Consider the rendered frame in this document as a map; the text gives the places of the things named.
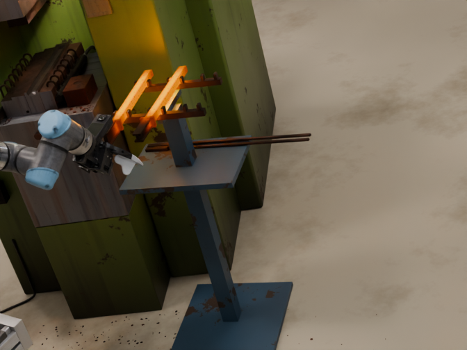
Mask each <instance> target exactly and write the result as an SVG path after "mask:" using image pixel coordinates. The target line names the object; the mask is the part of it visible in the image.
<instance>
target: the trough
mask: <svg viewBox="0 0 467 350"><path fill-rule="evenodd" d="M64 46H65V45H60V46H57V47H56V49H55V50H54V52H53V53H52V55H51V56H50V58H49V59H48V61H47V62H46V64H45V65H44V67H43V68H42V70H41V71H40V73H39V74H38V76H37V77H36V79H35V80H34V82H33V83H32V85H31V86H30V88H29V89H28V91H27V92H26V93H27V95H28V96H31V95H36V93H32V91H35V90H37V88H38V86H39V84H40V83H41V82H42V80H43V78H44V77H45V76H46V74H47V72H48V71H49V69H50V68H51V66H52V65H53V63H54V62H55V60H56V59H57V57H58V55H59V54H60V52H61V51H62V50H63V48H64Z"/></svg>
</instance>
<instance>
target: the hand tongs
mask: <svg viewBox="0 0 467 350"><path fill-rule="evenodd" d="M310 136H311V134H310V133H301V134H291V135H271V136H261V137H242V138H231V139H221V140H202V141H194V142H192V143H193V144H203V145H193V146H194V148H195V149H198V148H210V147H231V146H242V145H253V144H273V143H284V142H305V141H309V140H310V139H309V138H308V137H310ZM299 137H306V138H299ZM279 138H295V139H285V140H269V139H279ZM249 140H265V141H254V142H239V141H249ZM219 142H234V143H223V144H209V143H219ZM168 149H170V146H169V143H168V142H164V143H153V144H148V146H147V148H146V149H145V151H146V152H157V151H167V150H168Z"/></svg>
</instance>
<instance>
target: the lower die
mask: <svg viewBox="0 0 467 350"><path fill-rule="evenodd" d="M60 45H65V46H64V48H63V50H62V51H61V52H60V54H59V55H58V57H57V59H56V60H55V62H54V63H53V65H52V66H51V68H50V69H49V71H48V72H47V74H46V76H45V77H44V78H43V80H42V82H41V83H40V84H39V86H38V88H37V90H36V91H35V93H36V95H31V96H28V95H27V93H26V92H27V91H28V89H29V88H30V86H31V85H32V83H33V82H34V80H35V79H36V77H37V76H38V74H39V73H40V71H41V70H42V68H43V67H44V65H45V64H46V62H47V61H48V59H49V58H50V56H51V55H52V53H53V52H54V50H55V49H56V47H57V46H60ZM68 49H74V50H75V51H76V54H77V56H78V58H79V56H80V55H81V54H84V52H85V51H84V49H83V45H82V43H81V42H77V43H74V44H70V43H69V42H66V43H62V44H57V45H56V46H55V47H53V48H48V49H45V50H44V51H43V52H39V53H35V54H34V56H33V61H32V60H30V61H29V63H30V66H28V65H27V66H26V71H24V70H23V71H22V74H23V76H21V75H19V77H18V79H19V81H17V80H16V81H15V82H14V84H15V87H13V86H12V87H11V92H9V91H8V93H7V94H6V95H5V97H4V98H3V99H2V101H1V105H2V106H3V109H4V111H5V114H6V117H7V118H8V117H16V116H21V115H29V114H33V113H41V112H45V111H46V110H54V109H59V108H60V106H61V104H62V102H63V101H64V99H63V101H62V102H57V101H56V100H55V98H56V95H57V91H56V87H55V85H54V84H53V83H49V84H48V86H49V87H47V86H46V83H47V81H49V78H50V76H51V75H53V72H54V70H55V69H56V67H57V65H59V64H60V61H61V60H62V59H63V56H64V55H65V54H66V51H67V50H68ZM68 53H69V54H71V55H72V56H73V58H74V62H76V56H75V54H74V52H73V51H69V52H68ZM65 59H68V60H69V61H70V64H71V66H72V68H73V62H72V59H71V57H70V56H65ZM62 64H64V65H65V66H66V67H67V70H68V72H69V73H70V68H69V65H68V62H67V61H62ZM59 69H60V70H62V71H63V73H64V75H65V78H67V73H66V71H65V68H64V67H63V66H60V67H59ZM55 74H56V75H57V76H59V77H60V80H61V82H62V84H63V83H64V81H63V76H62V74H61V73H60V72H56V73H55ZM52 80H53V81H55V82H56V84H57V86H58V89H60V83H59V81H58V79H57V78H56V77H53V78H52ZM27 110H28V111H29V113H27V112H26V111H27Z"/></svg>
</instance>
